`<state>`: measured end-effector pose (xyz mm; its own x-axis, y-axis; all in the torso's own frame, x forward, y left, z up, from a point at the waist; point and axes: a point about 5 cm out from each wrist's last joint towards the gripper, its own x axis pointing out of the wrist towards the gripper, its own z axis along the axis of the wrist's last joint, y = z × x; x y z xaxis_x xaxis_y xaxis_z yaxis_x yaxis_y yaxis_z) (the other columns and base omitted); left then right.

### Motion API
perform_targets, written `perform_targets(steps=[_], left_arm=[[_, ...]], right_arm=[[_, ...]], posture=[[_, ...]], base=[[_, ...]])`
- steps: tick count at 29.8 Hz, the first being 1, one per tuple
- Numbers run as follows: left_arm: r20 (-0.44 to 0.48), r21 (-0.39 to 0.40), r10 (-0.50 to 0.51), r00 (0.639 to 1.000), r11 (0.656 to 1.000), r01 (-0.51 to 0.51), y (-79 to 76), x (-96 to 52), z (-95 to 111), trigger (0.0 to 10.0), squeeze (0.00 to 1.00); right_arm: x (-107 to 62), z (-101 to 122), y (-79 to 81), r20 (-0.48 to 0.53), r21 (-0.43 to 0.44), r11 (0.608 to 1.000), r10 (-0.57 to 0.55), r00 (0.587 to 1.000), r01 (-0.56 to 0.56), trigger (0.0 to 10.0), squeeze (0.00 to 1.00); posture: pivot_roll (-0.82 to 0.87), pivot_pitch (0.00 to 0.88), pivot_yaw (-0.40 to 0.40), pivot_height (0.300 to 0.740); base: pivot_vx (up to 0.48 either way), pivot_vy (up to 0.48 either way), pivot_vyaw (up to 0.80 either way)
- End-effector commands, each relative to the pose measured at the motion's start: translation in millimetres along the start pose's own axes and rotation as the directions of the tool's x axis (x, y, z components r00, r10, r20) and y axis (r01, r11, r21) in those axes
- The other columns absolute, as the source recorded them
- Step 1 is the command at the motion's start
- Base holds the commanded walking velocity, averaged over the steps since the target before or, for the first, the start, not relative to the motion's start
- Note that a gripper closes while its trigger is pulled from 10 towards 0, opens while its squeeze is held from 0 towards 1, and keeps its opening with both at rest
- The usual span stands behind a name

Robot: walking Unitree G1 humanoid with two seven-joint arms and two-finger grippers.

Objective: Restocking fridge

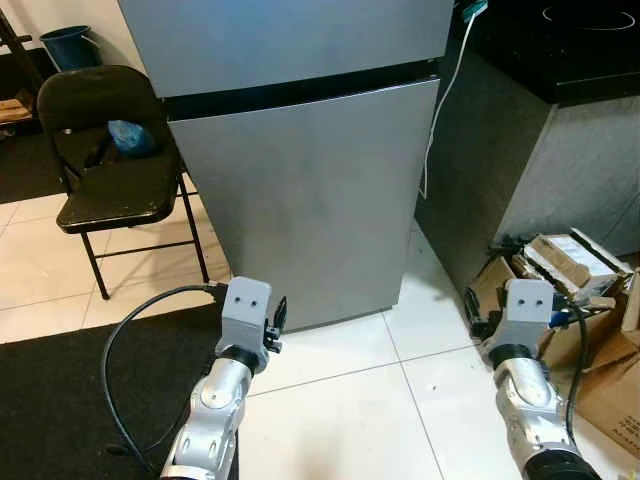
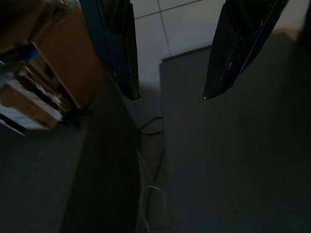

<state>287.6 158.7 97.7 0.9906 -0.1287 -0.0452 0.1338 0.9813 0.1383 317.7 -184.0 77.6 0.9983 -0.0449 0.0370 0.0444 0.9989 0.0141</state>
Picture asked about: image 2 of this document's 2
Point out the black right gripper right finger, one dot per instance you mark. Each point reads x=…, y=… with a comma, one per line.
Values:
x=233, y=53

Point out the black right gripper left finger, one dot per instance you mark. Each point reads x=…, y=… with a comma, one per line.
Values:
x=121, y=60

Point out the brown wooden shelf unit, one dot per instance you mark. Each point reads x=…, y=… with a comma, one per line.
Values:
x=73, y=60

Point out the dark grey flat panel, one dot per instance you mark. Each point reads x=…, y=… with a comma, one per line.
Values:
x=230, y=145

